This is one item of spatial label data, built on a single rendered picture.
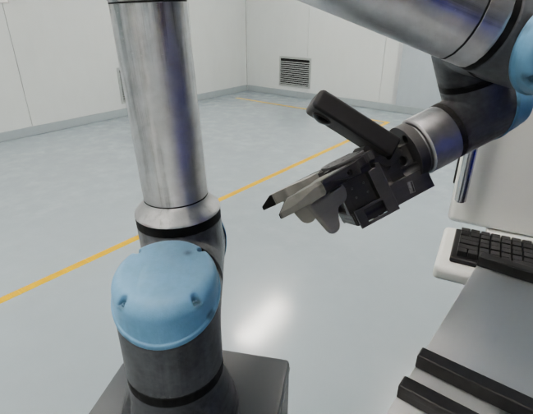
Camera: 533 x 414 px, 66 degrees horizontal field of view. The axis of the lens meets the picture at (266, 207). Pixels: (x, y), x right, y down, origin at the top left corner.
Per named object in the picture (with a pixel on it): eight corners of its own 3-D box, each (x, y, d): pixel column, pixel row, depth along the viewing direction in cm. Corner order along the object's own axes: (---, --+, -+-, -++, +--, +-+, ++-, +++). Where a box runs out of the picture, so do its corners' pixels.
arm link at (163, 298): (111, 402, 45) (88, 302, 39) (139, 319, 57) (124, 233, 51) (222, 397, 45) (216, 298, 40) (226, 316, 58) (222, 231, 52)
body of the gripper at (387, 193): (358, 232, 48) (446, 184, 49) (326, 165, 47) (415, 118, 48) (338, 225, 56) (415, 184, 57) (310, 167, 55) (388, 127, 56)
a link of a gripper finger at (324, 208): (320, 251, 41) (365, 213, 47) (294, 198, 41) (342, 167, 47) (299, 255, 44) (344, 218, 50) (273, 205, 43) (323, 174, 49)
